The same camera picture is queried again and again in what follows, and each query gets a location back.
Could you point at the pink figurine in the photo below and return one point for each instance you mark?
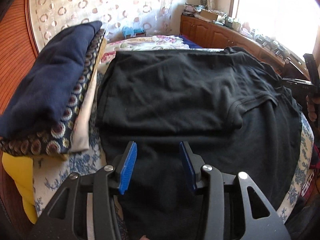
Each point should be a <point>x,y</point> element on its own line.
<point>246,28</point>

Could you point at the beige folded garment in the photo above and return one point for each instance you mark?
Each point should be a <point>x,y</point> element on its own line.
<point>82,130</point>

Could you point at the wooden slatted wardrobe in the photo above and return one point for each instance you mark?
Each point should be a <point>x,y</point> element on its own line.
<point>15,55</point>

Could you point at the wooden framed window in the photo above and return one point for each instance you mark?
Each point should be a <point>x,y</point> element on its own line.
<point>275,5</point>

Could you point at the person's right hand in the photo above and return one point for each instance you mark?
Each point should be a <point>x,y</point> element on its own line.
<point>312,110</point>

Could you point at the pile of packets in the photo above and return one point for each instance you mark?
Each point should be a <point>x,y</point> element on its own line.
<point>192,10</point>

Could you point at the navy blanket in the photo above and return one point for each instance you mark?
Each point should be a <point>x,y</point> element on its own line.
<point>190,41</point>

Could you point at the white jar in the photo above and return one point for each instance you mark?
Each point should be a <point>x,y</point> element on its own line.
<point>236,24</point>

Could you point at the dark oval fan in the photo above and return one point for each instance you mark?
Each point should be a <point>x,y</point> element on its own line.
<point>204,0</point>

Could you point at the black gadget on stand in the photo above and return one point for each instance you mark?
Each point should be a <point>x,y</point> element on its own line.
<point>278,48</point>
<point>263,40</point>

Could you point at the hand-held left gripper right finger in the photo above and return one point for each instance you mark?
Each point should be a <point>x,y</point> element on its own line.
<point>186,167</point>

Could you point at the cardboard box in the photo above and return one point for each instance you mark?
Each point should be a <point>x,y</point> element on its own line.
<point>212,15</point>

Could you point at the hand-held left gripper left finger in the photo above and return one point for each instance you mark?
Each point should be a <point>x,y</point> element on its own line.
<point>128,167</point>

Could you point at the navy folded garment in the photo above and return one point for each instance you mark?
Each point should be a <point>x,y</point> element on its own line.
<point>50,80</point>

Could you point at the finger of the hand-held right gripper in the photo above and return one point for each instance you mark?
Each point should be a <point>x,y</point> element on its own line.
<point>311,65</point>
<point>295,82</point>

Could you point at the blue floral white sheet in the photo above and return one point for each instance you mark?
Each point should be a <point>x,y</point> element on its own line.
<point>75,167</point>

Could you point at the sheer circle-patterned curtain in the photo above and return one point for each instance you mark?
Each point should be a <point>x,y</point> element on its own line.
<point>112,0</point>

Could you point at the circle-patterned folded garment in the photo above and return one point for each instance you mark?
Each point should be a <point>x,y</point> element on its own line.
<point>57,140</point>

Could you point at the black printed t-shirt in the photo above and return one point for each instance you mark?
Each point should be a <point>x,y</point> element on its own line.
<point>175,92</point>

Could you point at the wooden low cabinet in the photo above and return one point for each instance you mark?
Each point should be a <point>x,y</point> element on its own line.
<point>212,35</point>

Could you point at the pink floral bedsheet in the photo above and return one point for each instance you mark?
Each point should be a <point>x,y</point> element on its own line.
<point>150,42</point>

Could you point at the red patterned cloth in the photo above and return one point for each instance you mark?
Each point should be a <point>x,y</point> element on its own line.
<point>308,182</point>

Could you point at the yellow cloth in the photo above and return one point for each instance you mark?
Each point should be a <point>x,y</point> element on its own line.
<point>17,180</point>

